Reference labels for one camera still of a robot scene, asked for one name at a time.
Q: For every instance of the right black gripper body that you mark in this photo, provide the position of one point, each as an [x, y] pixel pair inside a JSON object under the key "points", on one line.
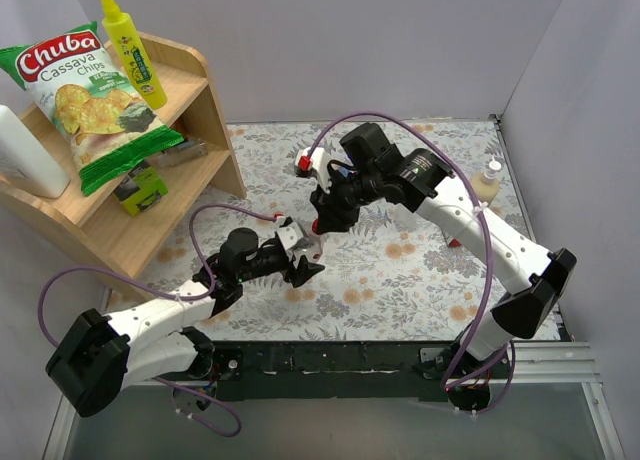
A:
{"points": [[332, 200]]}

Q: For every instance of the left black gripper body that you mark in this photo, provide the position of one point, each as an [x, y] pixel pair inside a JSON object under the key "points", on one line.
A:
{"points": [[292, 262]]}

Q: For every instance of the red label cola bottle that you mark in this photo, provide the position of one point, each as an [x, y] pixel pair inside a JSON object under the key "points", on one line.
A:
{"points": [[310, 248]]}

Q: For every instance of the clear plastic bottle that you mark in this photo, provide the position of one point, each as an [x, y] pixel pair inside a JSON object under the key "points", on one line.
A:
{"points": [[406, 219]]}

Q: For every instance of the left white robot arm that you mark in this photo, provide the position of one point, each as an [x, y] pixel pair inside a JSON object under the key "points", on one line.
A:
{"points": [[101, 355]]}

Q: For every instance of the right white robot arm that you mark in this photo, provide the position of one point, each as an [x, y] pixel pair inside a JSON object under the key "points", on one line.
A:
{"points": [[533, 277]]}

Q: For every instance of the yellow squeeze bottle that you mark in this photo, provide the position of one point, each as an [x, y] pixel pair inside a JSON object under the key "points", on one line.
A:
{"points": [[132, 54]]}

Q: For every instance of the floral table mat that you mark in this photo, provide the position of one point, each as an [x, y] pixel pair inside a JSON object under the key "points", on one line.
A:
{"points": [[381, 282]]}

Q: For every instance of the clear box on shelf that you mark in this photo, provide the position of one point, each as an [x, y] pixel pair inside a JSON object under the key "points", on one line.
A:
{"points": [[189, 149]]}

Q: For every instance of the green box on shelf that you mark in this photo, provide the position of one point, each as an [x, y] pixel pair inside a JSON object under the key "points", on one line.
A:
{"points": [[140, 189]]}

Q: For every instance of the white plastic container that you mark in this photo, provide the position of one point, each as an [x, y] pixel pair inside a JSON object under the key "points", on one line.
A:
{"points": [[25, 163]]}

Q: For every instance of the green cassava chips bag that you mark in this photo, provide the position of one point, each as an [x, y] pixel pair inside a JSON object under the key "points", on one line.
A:
{"points": [[91, 103]]}

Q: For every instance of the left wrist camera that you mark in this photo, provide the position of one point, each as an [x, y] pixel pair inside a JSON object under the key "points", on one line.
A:
{"points": [[288, 232]]}

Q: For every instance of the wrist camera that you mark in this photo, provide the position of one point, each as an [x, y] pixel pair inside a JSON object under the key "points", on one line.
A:
{"points": [[288, 232], [317, 165]]}

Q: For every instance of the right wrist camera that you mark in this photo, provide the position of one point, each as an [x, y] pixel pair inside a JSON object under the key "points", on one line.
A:
{"points": [[317, 165]]}

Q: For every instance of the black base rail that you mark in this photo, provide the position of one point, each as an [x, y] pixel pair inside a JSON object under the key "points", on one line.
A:
{"points": [[262, 370]]}

